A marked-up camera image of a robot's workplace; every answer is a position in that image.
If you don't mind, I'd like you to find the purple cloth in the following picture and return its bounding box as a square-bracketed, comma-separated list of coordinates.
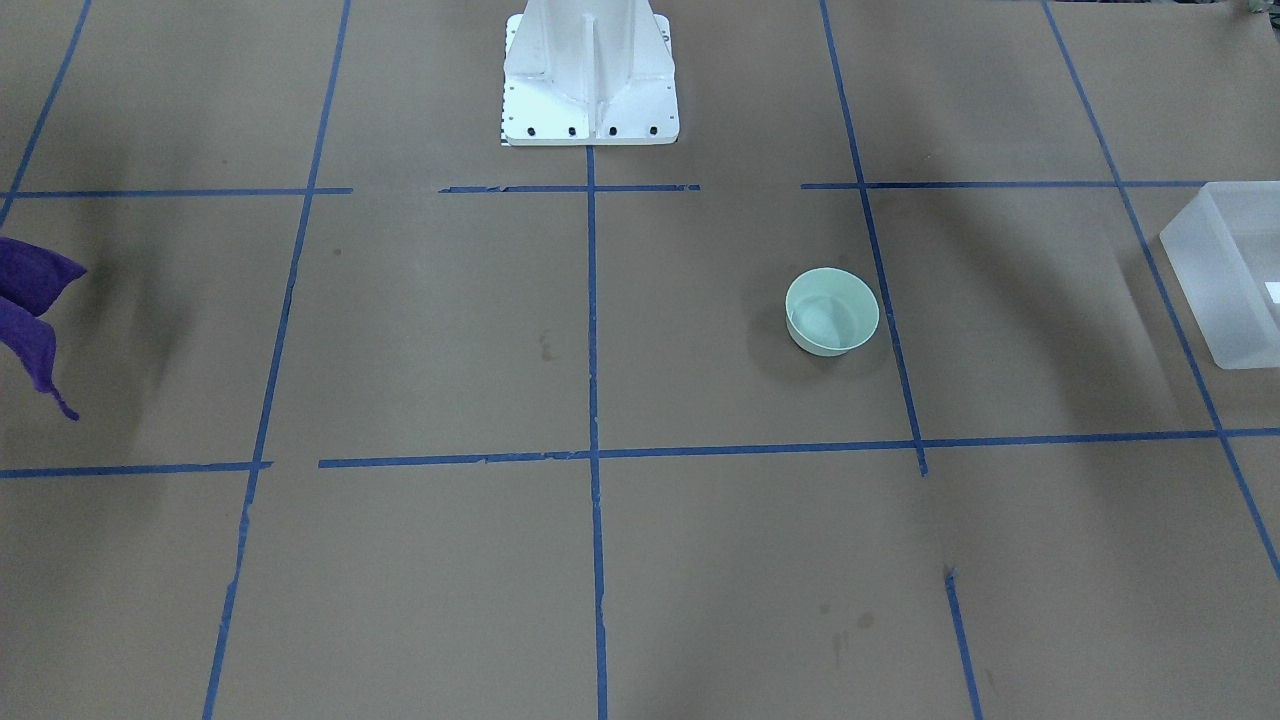
[1, 237, 87, 421]

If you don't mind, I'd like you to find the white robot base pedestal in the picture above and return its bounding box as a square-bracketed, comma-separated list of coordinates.
[500, 1, 681, 147]

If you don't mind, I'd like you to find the clear plastic bin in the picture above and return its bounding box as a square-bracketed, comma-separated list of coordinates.
[1158, 179, 1279, 370]

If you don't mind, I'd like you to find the mint green bowl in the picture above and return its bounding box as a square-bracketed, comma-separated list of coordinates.
[783, 266, 881, 357]

